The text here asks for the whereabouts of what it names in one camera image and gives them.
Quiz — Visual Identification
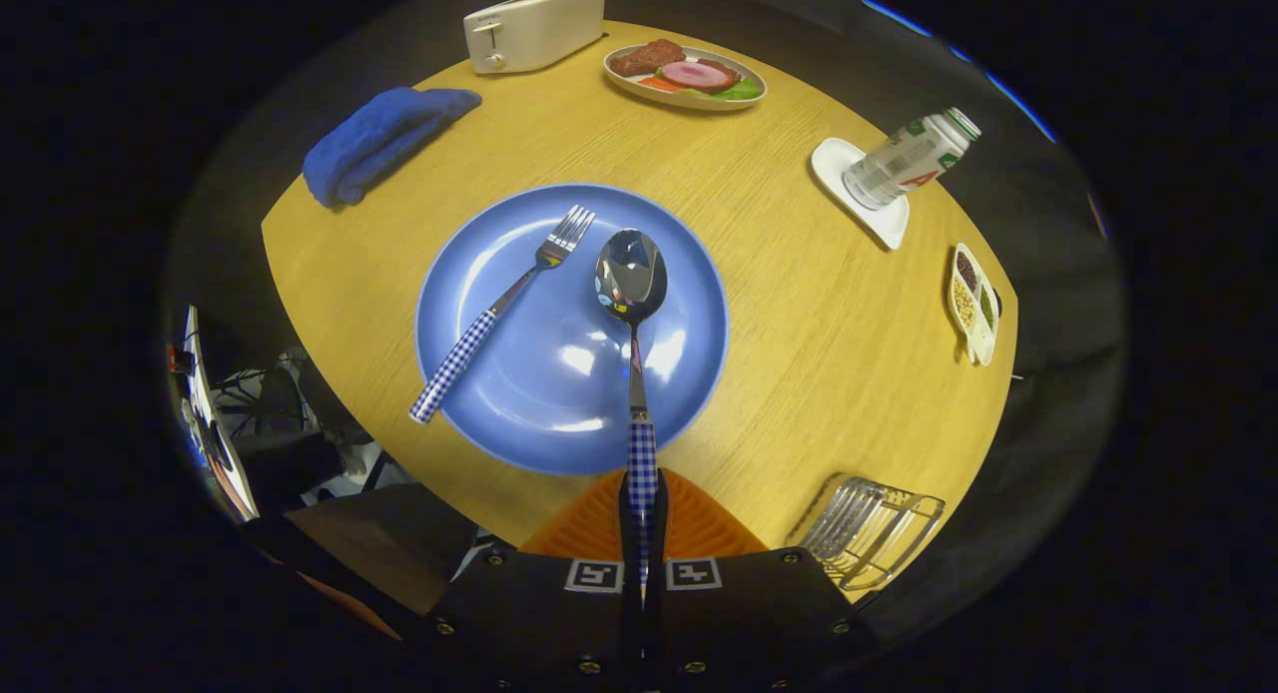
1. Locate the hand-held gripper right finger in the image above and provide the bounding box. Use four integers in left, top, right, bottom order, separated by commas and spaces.
644, 468, 880, 693

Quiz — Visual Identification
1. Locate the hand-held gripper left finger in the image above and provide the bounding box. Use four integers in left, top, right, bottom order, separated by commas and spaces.
429, 468, 640, 693

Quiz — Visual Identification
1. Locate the checkered handle fork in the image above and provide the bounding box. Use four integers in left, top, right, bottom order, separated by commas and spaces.
409, 205, 597, 424

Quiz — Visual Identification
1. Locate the checkered handle spoon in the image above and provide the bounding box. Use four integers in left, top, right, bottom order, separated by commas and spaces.
594, 228, 669, 604

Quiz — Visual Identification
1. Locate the brown box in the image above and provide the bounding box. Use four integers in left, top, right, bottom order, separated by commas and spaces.
285, 483, 480, 614

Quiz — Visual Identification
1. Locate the blue round plate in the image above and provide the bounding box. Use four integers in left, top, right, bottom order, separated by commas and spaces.
414, 182, 730, 476

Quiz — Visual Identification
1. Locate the black tripod stand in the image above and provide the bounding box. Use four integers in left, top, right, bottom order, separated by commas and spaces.
215, 348, 345, 444

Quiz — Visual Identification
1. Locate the white divided bean dish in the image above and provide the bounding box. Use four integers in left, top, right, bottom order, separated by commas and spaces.
946, 242, 1002, 367

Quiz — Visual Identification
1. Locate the white square coaster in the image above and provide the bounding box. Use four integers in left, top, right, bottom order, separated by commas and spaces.
810, 137, 912, 252

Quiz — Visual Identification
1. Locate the white plastic bottle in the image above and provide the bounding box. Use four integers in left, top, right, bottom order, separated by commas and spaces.
842, 107, 982, 212

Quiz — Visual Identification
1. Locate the blue folded towel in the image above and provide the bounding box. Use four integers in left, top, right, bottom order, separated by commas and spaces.
303, 86, 483, 211

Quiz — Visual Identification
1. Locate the white oval food plate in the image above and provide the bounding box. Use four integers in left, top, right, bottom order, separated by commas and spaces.
602, 39, 769, 112

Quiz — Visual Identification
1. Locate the pink ham slice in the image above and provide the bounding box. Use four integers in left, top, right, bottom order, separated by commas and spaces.
660, 60, 742, 95

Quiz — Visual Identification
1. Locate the large brown meat slice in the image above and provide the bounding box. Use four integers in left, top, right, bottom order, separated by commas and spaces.
609, 39, 688, 78

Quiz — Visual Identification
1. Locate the white toaster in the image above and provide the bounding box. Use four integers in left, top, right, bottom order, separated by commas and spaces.
462, 0, 607, 75

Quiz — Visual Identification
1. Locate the metal wire cutlery rack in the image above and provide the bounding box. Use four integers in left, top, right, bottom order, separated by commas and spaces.
784, 472, 947, 592

